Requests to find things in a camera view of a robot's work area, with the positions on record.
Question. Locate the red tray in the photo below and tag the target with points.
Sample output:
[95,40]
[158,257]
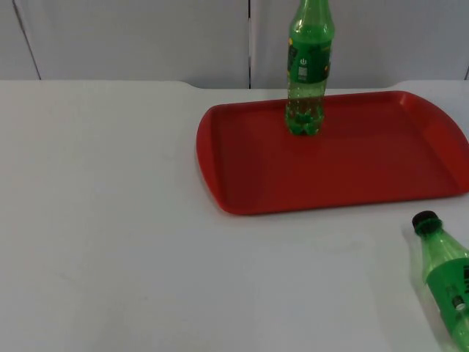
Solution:
[329,161]

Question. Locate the green plastic bottle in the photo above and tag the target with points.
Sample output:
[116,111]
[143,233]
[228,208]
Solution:
[308,62]
[448,275]

